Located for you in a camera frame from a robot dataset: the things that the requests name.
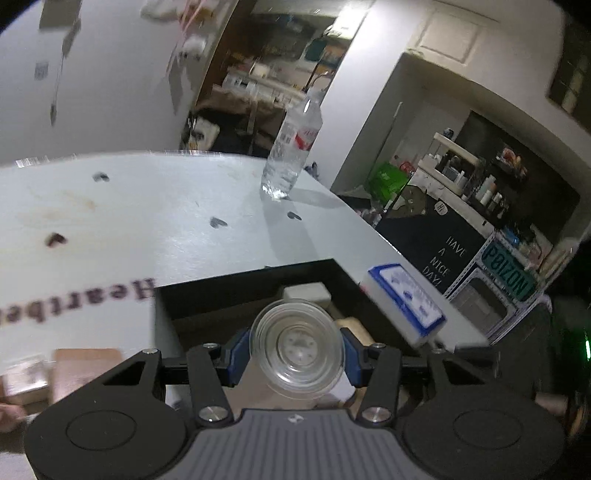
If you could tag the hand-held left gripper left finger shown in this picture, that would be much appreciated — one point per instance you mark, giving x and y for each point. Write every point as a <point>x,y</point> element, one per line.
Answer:
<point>240,360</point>

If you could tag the teal hanging bag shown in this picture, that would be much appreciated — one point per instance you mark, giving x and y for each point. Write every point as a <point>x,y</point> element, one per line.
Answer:
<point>316,48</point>

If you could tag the white shelf with bottles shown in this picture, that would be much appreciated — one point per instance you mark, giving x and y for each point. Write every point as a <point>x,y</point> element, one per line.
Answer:
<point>455,147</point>

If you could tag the green bag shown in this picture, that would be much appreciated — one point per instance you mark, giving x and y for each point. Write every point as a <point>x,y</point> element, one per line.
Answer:
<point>388,180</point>

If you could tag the blue white tissue pack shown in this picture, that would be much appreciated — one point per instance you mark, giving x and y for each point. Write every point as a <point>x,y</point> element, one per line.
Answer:
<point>406,295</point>

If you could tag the black box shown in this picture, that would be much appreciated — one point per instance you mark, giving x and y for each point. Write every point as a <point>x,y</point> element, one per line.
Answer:
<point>207,300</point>

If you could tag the white plush toy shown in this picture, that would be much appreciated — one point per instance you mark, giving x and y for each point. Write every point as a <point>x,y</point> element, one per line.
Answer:
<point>194,44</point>

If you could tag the person's right hand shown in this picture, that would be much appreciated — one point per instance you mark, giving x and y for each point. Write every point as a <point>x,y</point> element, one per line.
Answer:
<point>551,402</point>

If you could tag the white metal rack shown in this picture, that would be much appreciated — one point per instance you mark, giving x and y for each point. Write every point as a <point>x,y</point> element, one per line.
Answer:
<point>480,304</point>

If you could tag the small white box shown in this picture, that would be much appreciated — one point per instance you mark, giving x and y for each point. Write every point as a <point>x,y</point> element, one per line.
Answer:
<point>307,293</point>

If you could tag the round clear plastic container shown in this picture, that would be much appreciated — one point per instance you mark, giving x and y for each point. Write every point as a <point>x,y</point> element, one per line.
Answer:
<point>295,346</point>

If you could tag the green license plate sign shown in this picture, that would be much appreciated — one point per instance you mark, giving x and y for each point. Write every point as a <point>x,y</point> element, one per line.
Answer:
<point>508,272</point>

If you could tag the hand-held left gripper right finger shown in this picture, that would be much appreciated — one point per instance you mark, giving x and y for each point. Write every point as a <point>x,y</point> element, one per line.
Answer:
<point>353,360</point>

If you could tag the black letter board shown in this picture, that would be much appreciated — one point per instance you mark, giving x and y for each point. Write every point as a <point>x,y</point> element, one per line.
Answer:
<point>425,240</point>

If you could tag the clear water bottle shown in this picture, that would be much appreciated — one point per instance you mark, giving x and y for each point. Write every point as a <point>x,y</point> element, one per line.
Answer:
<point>291,147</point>

